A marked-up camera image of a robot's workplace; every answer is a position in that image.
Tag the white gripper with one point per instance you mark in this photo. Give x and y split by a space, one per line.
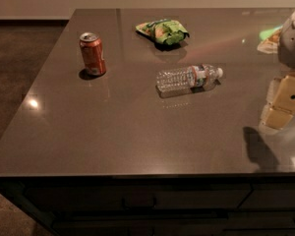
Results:
293 41

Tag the red coke can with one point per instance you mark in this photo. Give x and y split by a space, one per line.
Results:
92 52

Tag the green rice chip bag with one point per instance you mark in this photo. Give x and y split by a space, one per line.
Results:
166 32

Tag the clear plastic water bottle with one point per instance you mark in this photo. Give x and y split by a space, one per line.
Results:
192 77

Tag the dark cabinet drawers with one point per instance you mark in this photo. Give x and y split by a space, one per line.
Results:
156 206

